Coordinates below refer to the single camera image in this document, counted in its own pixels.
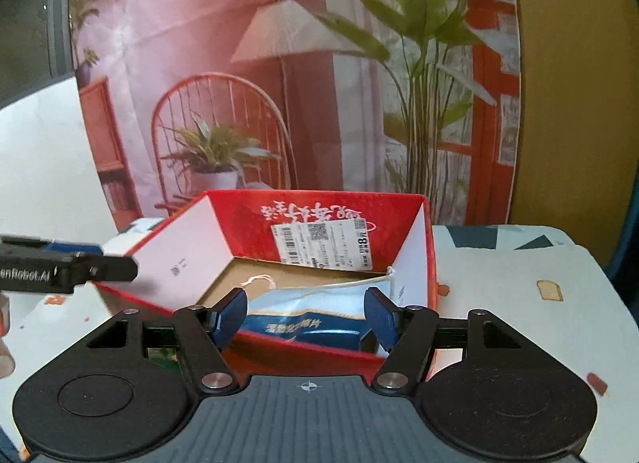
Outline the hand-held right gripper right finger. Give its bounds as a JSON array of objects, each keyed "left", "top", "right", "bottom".
[{"left": 363, "top": 287, "right": 525, "bottom": 394}]

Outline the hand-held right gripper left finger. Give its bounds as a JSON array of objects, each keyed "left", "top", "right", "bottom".
[{"left": 86, "top": 287, "right": 249, "bottom": 394}]

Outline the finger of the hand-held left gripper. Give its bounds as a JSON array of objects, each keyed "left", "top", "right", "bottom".
[
  {"left": 74, "top": 252, "right": 139, "bottom": 290},
  {"left": 44, "top": 240, "right": 105, "bottom": 256}
]

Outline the blue and white packet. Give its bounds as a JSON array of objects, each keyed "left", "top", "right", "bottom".
[{"left": 244, "top": 277, "right": 396, "bottom": 360}]

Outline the red cardboard box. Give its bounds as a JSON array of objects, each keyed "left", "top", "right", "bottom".
[{"left": 95, "top": 188, "right": 440, "bottom": 379}]

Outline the white printed tablecloth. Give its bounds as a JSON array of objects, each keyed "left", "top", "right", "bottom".
[{"left": 0, "top": 216, "right": 639, "bottom": 463}]

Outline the dark window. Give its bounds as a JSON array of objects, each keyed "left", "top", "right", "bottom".
[{"left": 0, "top": 0, "right": 77, "bottom": 111}]

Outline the wooden board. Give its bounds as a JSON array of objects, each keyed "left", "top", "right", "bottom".
[{"left": 504, "top": 0, "right": 639, "bottom": 269}]

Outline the wall poster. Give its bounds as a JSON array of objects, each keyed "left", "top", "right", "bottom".
[{"left": 67, "top": 0, "right": 522, "bottom": 234}]

